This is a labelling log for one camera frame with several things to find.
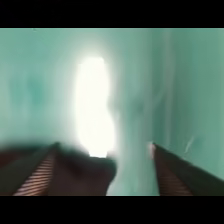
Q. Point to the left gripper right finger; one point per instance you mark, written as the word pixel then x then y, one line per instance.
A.
pixel 186 176

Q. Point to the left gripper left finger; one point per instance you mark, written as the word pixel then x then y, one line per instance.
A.
pixel 25 173

